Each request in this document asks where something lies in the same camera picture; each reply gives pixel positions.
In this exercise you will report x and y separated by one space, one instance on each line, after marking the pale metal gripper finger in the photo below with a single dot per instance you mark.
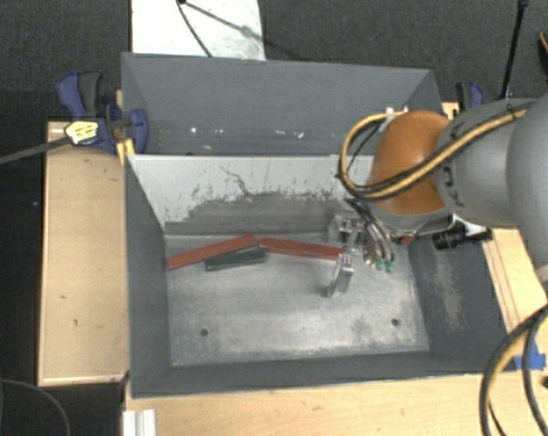
335 276
344 280

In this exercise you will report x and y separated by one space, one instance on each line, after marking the red-brown flat block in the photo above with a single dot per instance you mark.
301 247
210 252

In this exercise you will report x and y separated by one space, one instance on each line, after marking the grey metal bin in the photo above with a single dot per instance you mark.
278 307

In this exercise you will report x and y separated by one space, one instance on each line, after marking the dark green flat block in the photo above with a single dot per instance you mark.
235 260

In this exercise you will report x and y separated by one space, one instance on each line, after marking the pale wood board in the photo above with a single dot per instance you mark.
82 252

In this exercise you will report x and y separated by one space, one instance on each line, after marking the black cylinder on white bracket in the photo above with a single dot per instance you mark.
451 238

